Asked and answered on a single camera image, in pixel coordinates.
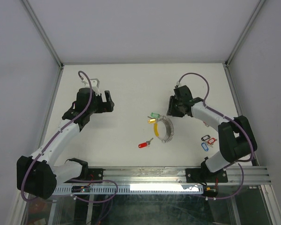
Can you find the blue tag key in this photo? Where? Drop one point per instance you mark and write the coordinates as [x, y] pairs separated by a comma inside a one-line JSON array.
[[205, 146]]

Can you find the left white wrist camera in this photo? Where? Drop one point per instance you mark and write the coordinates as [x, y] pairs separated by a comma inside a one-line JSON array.
[[94, 84]]

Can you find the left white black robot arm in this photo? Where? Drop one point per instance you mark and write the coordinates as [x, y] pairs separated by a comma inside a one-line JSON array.
[[37, 174]]

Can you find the green tag key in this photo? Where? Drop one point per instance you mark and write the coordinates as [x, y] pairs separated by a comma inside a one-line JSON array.
[[154, 115]]

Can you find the metal keyring with yellow handle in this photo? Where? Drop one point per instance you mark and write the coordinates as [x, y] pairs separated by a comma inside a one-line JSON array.
[[164, 129]]

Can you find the left aluminium frame post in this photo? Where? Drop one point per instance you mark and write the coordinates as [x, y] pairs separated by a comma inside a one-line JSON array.
[[37, 24]]

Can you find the white slotted cable duct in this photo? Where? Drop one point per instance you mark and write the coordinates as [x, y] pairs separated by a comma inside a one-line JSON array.
[[131, 189]]

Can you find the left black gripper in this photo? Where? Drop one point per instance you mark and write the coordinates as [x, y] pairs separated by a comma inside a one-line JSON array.
[[105, 107]]

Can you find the right aluminium frame post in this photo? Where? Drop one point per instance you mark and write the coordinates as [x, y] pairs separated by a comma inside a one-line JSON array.
[[246, 30]]

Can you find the aluminium frame post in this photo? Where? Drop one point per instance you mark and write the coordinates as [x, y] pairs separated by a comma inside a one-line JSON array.
[[246, 30], [37, 24]]

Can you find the red outline tag key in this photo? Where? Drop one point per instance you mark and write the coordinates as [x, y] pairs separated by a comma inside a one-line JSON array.
[[211, 141]]

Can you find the black tag key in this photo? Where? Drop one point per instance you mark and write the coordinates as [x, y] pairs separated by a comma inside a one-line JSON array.
[[205, 138]]

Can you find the yellow tag key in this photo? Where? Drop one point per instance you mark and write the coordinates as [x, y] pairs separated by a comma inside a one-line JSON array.
[[152, 121]]

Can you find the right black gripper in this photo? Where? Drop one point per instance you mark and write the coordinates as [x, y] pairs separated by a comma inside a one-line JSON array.
[[170, 111]]

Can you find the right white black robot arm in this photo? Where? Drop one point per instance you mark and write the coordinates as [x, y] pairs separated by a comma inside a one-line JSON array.
[[235, 136]]

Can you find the aluminium mounting rail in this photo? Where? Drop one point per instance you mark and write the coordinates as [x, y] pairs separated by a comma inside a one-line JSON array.
[[253, 175]]

